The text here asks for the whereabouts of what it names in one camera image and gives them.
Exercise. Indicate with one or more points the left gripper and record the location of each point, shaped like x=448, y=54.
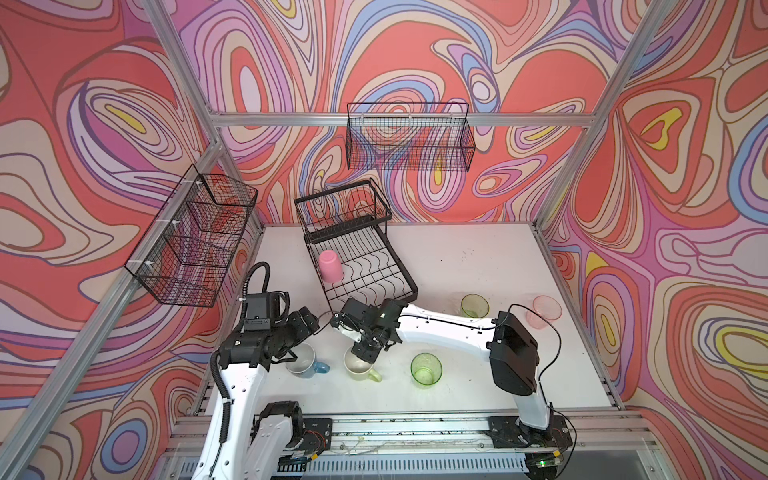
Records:
x=300, y=329

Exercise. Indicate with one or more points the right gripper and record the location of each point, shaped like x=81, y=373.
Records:
x=369, y=356

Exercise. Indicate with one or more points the cream mug green handle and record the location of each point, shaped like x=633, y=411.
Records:
x=360, y=369

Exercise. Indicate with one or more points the pink plastic cup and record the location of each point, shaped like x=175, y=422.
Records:
x=330, y=267

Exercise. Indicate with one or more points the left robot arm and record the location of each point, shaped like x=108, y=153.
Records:
x=242, y=443

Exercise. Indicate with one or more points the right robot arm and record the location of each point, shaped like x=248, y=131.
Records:
x=502, y=341

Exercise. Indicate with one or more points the green tumbler near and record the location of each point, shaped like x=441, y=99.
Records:
x=426, y=369

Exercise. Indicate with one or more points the green tumbler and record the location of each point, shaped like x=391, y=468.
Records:
x=426, y=369
x=474, y=306

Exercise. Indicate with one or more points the green tumbler far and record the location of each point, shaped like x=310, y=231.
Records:
x=474, y=306

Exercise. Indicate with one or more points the clear pink tumbler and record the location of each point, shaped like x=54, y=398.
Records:
x=546, y=309

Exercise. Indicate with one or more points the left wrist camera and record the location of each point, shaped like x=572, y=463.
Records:
x=262, y=311

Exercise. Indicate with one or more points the white mug blue handle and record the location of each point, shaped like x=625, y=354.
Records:
x=305, y=363

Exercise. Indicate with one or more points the black wire dish rack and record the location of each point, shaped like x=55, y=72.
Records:
x=351, y=221

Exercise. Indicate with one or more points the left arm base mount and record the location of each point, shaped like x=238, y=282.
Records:
x=309, y=435

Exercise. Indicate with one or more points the left wall wire basket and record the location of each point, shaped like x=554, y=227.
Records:
x=200, y=227

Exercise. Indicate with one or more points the wall wire basket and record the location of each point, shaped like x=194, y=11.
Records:
x=409, y=136
x=200, y=227

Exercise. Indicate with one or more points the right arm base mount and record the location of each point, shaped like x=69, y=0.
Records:
x=528, y=432

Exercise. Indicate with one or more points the back wall wire basket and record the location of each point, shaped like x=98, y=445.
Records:
x=409, y=136

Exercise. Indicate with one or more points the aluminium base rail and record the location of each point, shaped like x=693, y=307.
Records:
x=597, y=444

